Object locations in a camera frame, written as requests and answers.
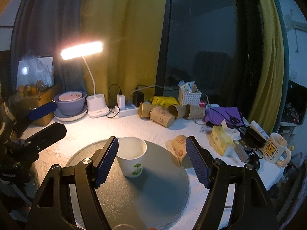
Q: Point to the white power strip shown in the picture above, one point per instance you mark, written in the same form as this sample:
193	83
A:
129	111

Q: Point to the black power adapter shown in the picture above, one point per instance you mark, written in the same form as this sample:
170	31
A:
138	98

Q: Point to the white paper cup green leaf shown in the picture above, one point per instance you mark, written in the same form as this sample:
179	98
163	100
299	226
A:
132	159

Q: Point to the pale purple plate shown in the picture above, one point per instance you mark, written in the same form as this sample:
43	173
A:
72	117

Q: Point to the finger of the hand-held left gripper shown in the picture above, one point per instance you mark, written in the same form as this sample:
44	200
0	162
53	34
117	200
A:
42	111
46	134

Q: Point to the yellow tissue box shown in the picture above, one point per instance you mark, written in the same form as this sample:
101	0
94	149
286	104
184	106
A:
219	140

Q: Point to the white desk lamp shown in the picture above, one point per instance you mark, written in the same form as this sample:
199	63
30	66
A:
98	106

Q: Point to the black scissors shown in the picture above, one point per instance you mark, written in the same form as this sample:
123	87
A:
235	120

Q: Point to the grey round placemat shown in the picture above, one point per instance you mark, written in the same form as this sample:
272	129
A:
148	196

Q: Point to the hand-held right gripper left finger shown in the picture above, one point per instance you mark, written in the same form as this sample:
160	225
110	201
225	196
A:
108	160

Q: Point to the pink white bowl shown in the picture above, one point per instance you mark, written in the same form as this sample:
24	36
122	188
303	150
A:
70	97

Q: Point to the purple bowl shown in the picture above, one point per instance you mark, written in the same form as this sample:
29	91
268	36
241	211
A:
69	107

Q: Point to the packets in basket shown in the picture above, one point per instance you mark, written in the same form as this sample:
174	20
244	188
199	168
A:
187	86

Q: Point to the black device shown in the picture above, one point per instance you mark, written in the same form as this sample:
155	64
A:
255	137

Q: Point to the yellow cloth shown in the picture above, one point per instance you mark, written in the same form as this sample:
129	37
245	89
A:
165	100

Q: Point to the cream bear mug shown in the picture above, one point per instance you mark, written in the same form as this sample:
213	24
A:
274	149

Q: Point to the clear plastic bag of oranges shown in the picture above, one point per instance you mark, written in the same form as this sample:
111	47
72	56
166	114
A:
36	74

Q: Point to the brown cartoon paper cup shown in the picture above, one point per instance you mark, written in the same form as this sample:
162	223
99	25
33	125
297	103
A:
179	148

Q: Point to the purple cloth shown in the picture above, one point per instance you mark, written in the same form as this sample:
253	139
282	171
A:
223	116

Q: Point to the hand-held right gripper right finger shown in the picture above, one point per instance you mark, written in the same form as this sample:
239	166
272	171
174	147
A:
196	163

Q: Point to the yellow curtain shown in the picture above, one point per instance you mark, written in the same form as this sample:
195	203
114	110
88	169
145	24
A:
129	28
268	64

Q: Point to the grey curtain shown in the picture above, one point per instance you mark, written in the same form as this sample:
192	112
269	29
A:
48	24

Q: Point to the white plastic basket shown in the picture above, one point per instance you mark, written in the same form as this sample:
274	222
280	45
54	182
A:
189	98

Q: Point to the white plug charger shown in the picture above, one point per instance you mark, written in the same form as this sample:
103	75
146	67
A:
121	100

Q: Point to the paper cup rim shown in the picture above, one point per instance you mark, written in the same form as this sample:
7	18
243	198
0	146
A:
122	227

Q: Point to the white tube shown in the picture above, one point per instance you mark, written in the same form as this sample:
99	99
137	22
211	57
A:
257	127

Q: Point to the cardboard box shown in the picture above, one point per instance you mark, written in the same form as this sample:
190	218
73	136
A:
45	95

